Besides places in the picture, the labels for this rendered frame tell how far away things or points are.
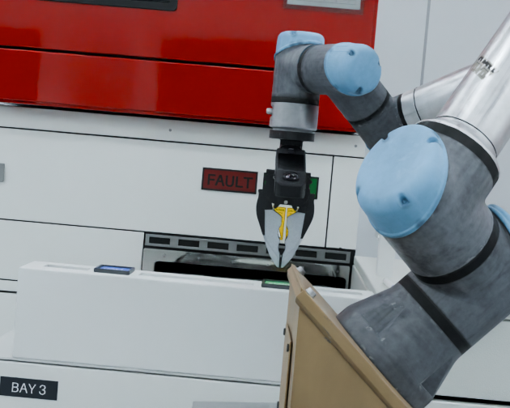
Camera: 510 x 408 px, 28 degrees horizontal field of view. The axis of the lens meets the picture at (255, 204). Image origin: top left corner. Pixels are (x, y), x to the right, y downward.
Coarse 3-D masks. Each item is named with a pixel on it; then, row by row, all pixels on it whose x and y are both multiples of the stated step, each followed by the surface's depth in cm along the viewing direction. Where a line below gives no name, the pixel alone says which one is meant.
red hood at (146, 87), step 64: (0, 0) 211; (64, 0) 210; (128, 0) 210; (192, 0) 210; (256, 0) 209; (320, 0) 208; (0, 64) 212; (64, 64) 211; (128, 64) 211; (192, 64) 210; (256, 64) 210; (320, 128) 210
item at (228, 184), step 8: (208, 176) 216; (216, 176) 216; (224, 176) 216; (232, 176) 216; (240, 176) 216; (248, 176) 216; (208, 184) 216; (216, 184) 216; (224, 184) 216; (232, 184) 216; (240, 184) 216; (248, 184) 216
